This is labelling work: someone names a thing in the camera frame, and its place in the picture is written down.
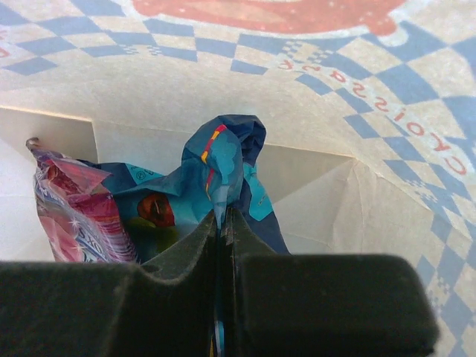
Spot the colourful candy packet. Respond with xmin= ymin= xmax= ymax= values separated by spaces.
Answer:
xmin=90 ymin=115 xmax=289 ymax=356

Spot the fox's candy packet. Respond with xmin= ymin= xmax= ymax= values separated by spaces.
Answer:
xmin=25 ymin=138 xmax=138 ymax=263

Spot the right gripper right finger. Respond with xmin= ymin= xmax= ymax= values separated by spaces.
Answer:
xmin=222 ymin=208 xmax=440 ymax=356

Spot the checkered paper bag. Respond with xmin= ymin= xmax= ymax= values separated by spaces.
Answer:
xmin=1 ymin=1 xmax=475 ymax=356

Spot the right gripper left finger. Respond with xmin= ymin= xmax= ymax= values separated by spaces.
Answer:
xmin=1 ymin=213 xmax=216 ymax=356

